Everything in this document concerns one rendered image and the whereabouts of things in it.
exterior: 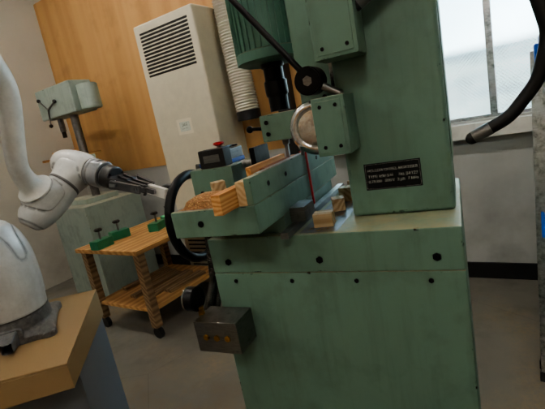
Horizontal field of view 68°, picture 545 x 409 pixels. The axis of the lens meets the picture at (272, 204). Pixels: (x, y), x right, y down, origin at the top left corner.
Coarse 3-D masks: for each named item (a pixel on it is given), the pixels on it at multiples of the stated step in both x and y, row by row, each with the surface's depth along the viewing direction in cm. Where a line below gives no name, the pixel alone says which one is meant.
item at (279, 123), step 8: (280, 112) 103; (288, 112) 102; (264, 120) 105; (272, 120) 105; (280, 120) 104; (288, 120) 103; (264, 128) 106; (272, 128) 105; (280, 128) 104; (288, 128) 103; (264, 136) 107; (272, 136) 106; (280, 136) 105; (288, 136) 104
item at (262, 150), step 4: (260, 144) 110; (264, 144) 111; (252, 148) 105; (256, 148) 106; (260, 148) 109; (264, 148) 111; (252, 152) 105; (256, 152) 106; (260, 152) 108; (264, 152) 111; (268, 152) 113; (252, 156) 105; (256, 156) 106; (260, 156) 108; (264, 156) 110; (268, 156) 113; (244, 160) 111; (248, 160) 111; (252, 160) 106; (256, 160) 106; (260, 160) 108; (244, 164) 111; (248, 164) 110; (252, 164) 106; (244, 168) 112
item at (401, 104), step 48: (384, 0) 80; (432, 0) 77; (384, 48) 83; (432, 48) 79; (384, 96) 85; (432, 96) 82; (384, 144) 88; (432, 144) 84; (384, 192) 90; (432, 192) 86
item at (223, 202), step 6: (234, 186) 82; (222, 192) 77; (228, 192) 78; (234, 192) 80; (216, 198) 75; (222, 198) 76; (228, 198) 78; (234, 198) 80; (216, 204) 76; (222, 204) 76; (228, 204) 77; (234, 204) 80; (216, 210) 76; (222, 210) 75; (228, 210) 77; (216, 216) 76
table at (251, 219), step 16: (304, 176) 106; (320, 176) 118; (288, 192) 95; (304, 192) 105; (240, 208) 81; (256, 208) 80; (272, 208) 87; (288, 208) 95; (176, 224) 89; (192, 224) 87; (208, 224) 85; (224, 224) 84; (240, 224) 82; (256, 224) 80
